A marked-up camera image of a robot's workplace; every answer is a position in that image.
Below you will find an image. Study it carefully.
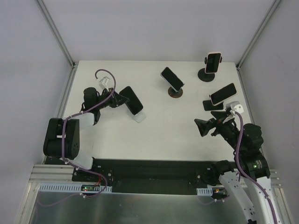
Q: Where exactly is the right white cable duct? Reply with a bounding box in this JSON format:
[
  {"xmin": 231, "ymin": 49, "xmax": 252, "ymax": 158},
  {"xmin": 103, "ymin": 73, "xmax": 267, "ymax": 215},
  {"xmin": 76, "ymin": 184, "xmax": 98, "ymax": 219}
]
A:
[{"xmin": 196, "ymin": 187, "xmax": 213, "ymax": 196}]

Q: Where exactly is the left white cable duct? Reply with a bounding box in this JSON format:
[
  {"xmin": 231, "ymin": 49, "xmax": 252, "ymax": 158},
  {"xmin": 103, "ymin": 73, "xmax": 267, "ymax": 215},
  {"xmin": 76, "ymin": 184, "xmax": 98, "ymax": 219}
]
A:
[{"xmin": 39, "ymin": 183, "xmax": 112, "ymax": 194}]

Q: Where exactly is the black round clamp stand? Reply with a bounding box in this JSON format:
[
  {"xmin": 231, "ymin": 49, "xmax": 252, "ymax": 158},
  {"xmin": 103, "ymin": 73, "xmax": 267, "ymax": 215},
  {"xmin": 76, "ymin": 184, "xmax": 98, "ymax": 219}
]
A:
[{"xmin": 198, "ymin": 68, "xmax": 215, "ymax": 82}]

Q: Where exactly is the pink phone tilted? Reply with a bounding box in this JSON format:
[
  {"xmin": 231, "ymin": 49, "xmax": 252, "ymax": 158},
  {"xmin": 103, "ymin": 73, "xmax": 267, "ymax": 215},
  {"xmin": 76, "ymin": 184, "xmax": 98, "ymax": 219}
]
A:
[{"xmin": 210, "ymin": 83, "xmax": 237, "ymax": 105}]

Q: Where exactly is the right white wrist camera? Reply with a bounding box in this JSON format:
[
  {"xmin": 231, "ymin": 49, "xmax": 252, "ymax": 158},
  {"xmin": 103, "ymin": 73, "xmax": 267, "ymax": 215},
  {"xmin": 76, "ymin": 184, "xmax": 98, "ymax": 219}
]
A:
[{"xmin": 226, "ymin": 101, "xmax": 244, "ymax": 116}]

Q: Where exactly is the black phone white case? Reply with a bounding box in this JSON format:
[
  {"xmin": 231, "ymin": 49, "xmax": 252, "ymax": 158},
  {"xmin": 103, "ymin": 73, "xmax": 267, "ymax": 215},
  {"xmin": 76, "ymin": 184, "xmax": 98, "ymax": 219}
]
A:
[{"xmin": 161, "ymin": 67, "xmax": 184, "ymax": 92}]

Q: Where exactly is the aluminium frame post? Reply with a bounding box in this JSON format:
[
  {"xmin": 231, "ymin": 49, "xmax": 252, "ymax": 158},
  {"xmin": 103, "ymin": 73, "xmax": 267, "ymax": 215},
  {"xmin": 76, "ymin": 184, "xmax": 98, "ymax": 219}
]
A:
[
  {"xmin": 236, "ymin": 0, "xmax": 283, "ymax": 70},
  {"xmin": 35, "ymin": 0, "xmax": 76, "ymax": 68}
]

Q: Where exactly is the left side aluminium rail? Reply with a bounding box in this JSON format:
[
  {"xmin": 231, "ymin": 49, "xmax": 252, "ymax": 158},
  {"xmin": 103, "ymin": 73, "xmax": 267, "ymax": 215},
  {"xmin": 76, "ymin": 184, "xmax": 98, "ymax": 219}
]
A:
[{"xmin": 42, "ymin": 66, "xmax": 78, "ymax": 164}]

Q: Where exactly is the white cable duct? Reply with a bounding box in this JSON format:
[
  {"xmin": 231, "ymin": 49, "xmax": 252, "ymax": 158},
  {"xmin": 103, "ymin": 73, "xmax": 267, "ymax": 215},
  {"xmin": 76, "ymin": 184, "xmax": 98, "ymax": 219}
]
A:
[
  {"xmin": 39, "ymin": 183, "xmax": 112, "ymax": 194},
  {"xmin": 196, "ymin": 187, "xmax": 213, "ymax": 196}
]

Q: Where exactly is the black square base stand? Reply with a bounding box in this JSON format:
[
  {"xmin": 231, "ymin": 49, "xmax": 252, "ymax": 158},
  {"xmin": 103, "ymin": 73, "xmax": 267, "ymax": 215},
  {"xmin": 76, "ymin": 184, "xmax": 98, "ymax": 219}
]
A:
[{"xmin": 203, "ymin": 93, "xmax": 225, "ymax": 111}]

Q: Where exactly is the aluminium rail front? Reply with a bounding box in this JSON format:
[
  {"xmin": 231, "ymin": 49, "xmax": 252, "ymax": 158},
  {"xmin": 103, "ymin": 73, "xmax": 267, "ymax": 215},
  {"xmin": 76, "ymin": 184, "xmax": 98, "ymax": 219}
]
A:
[{"xmin": 29, "ymin": 164, "xmax": 73, "ymax": 182}]

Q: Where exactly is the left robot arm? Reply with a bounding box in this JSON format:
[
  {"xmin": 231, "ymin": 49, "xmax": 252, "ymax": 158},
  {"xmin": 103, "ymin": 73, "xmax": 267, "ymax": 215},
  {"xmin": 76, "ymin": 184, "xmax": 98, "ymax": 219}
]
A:
[{"xmin": 43, "ymin": 87, "xmax": 129, "ymax": 182}]

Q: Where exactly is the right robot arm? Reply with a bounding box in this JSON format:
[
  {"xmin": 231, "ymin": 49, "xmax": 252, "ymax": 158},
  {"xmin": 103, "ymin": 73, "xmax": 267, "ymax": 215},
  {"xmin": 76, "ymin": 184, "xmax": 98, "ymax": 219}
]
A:
[{"xmin": 194, "ymin": 110, "xmax": 281, "ymax": 224}]

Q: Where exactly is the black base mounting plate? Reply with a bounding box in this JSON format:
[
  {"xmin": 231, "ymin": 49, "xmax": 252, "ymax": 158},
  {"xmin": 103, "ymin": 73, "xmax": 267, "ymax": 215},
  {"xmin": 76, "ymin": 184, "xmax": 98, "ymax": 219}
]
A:
[{"xmin": 44, "ymin": 156, "xmax": 246, "ymax": 195}]

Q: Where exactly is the left aluminium frame post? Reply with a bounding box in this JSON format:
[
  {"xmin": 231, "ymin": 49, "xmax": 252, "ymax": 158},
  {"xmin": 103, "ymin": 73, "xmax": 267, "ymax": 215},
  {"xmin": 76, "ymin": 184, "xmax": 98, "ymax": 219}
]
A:
[{"xmin": 35, "ymin": 0, "xmax": 76, "ymax": 68}]

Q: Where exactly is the white phone stand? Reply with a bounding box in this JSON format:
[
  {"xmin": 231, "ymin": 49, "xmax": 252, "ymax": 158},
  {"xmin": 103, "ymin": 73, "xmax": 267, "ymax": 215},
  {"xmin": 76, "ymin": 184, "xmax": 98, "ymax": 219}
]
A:
[{"xmin": 127, "ymin": 105, "xmax": 146, "ymax": 123}]

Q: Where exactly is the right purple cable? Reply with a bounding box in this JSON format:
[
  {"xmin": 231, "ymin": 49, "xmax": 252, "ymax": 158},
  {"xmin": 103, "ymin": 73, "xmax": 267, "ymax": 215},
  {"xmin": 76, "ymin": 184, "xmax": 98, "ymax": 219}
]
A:
[{"xmin": 198, "ymin": 111, "xmax": 278, "ymax": 224}]

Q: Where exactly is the pink phone upright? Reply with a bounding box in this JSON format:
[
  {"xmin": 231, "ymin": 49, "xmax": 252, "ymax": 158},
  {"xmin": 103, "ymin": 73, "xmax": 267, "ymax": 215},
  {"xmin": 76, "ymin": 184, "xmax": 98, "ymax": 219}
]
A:
[{"xmin": 205, "ymin": 52, "xmax": 222, "ymax": 74}]

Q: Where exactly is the right aluminium frame post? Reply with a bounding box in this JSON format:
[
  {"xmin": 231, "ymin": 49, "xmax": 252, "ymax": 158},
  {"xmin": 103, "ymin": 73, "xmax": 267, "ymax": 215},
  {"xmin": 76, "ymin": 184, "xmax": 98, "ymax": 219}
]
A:
[{"xmin": 236, "ymin": 0, "xmax": 283, "ymax": 70}]

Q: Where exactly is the round brown base stand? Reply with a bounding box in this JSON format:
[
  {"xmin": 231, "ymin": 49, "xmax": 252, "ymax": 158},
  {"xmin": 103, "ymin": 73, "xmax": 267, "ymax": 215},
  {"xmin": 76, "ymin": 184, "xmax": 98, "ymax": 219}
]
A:
[{"xmin": 168, "ymin": 87, "xmax": 183, "ymax": 98}]

